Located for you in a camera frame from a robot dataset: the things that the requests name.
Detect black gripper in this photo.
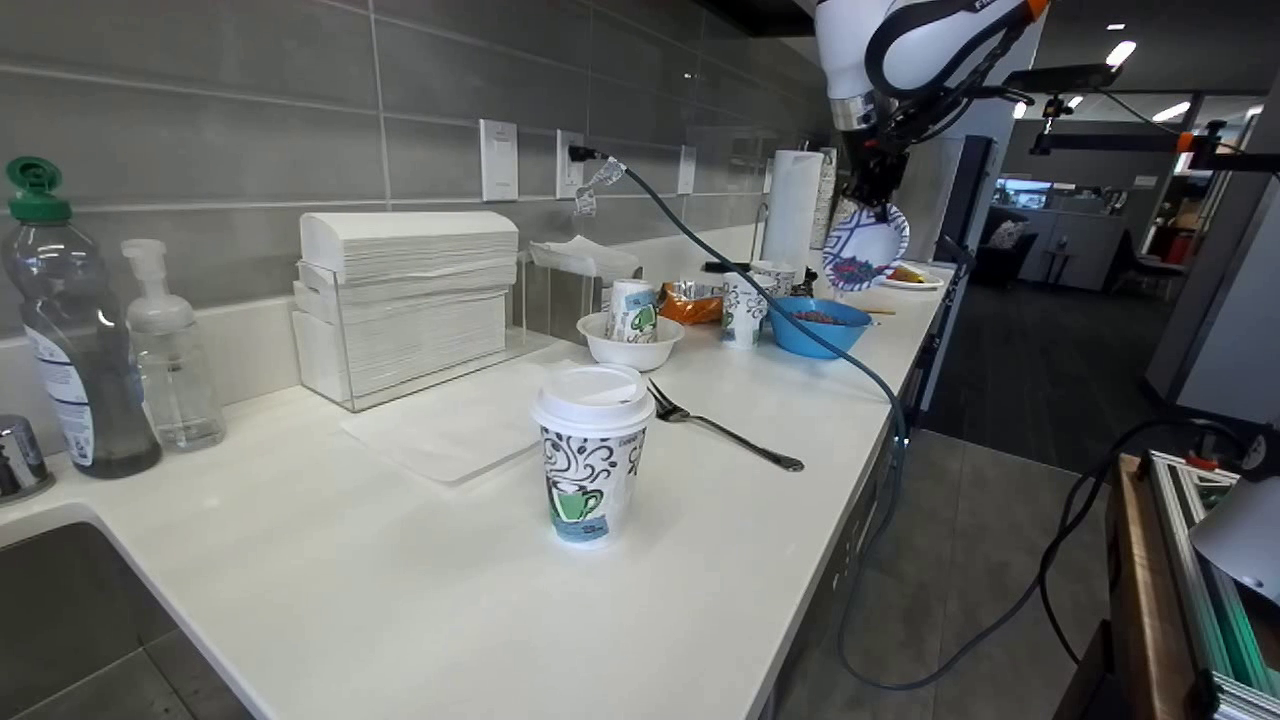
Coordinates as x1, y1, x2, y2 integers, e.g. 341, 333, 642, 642
841, 114, 917, 206

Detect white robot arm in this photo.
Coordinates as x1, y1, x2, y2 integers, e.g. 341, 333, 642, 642
816, 0, 1047, 206

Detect blue bowl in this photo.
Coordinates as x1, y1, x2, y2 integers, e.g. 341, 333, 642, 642
767, 296, 870, 360

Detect small cup in bowl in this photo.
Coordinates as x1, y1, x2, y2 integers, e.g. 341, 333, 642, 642
609, 281, 656, 343

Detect small white bowl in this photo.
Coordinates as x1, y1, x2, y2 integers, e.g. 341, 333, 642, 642
576, 310, 682, 372

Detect paper towel roll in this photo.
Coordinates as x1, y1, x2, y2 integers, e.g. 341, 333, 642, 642
764, 147, 826, 266

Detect white plate with snacks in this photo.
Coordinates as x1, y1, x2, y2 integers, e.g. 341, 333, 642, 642
881, 265, 940, 290

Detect patterned paper cup near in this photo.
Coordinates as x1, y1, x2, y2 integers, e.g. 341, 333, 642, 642
724, 276, 767, 349

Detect snack wrappers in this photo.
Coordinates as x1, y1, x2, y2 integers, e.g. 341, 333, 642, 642
658, 281, 724, 323

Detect metal fork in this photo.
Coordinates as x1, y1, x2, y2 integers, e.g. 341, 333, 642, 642
649, 378, 803, 472

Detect metal napkin holder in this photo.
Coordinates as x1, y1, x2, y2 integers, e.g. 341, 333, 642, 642
516, 235, 638, 338

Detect lidded paper coffee cup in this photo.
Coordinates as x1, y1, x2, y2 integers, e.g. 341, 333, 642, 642
533, 362, 656, 544

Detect clear pump soap bottle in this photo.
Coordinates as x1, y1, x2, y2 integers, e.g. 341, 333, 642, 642
122, 240, 223, 451

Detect green cap dish soap bottle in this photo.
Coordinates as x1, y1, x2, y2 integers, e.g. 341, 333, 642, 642
3, 157, 159, 480

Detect kitchen faucet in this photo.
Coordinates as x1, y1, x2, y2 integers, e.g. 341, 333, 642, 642
0, 417, 52, 501

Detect kitchen sink basin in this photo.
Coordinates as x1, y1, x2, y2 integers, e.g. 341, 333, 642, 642
0, 524, 257, 720

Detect black power cable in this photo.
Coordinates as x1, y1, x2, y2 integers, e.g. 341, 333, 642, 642
568, 140, 1203, 695

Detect white wall outlet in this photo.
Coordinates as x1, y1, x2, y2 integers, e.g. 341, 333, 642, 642
556, 129, 582, 198

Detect white light switch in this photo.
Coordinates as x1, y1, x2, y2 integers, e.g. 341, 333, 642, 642
478, 118, 520, 198

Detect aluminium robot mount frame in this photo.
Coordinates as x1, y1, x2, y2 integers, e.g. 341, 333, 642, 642
1109, 451, 1280, 720

